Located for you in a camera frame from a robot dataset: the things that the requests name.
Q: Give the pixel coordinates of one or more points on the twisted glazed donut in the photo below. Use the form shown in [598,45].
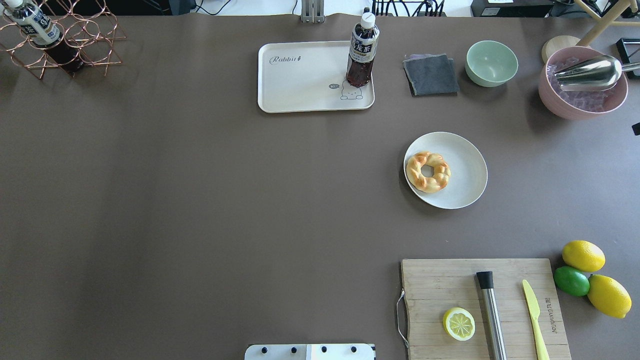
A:
[428,172]

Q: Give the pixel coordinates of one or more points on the white round plate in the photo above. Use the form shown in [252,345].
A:
[468,168]

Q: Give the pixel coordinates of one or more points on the white rabbit tray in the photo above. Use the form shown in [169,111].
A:
[307,77]

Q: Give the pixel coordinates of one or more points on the dark tea bottle on tray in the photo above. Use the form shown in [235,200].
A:
[363,48]

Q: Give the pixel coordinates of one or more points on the grey folded cloth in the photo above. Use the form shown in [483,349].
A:
[430,74]

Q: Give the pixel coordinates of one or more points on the bamboo cutting board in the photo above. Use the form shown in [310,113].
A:
[432,286]

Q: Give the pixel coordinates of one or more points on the half lemon slice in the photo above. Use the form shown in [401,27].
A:
[459,323]

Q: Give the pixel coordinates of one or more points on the mint green bowl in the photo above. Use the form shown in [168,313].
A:
[490,63]

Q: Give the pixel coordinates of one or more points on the steel muddler black tip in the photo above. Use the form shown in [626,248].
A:
[496,339]

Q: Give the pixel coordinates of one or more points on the yellow plastic knife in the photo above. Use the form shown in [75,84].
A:
[534,313]

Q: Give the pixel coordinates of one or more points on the pink bowl with ice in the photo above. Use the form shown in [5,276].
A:
[577,105]

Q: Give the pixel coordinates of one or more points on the green lime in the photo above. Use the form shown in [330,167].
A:
[571,281]

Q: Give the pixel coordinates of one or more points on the yellow lemon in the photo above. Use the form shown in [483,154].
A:
[583,255]
[609,296]

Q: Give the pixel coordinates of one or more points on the steel ice scoop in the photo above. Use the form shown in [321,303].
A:
[599,73]

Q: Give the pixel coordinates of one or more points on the tea bottle in rack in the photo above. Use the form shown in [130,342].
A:
[43,33]

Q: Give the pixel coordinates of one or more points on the wooden cup tree stand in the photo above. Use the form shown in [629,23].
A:
[602,22]

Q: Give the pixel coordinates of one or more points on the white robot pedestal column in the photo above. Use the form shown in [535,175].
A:
[312,351]

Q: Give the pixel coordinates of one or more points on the copper wire bottle rack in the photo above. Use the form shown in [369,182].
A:
[89,33]

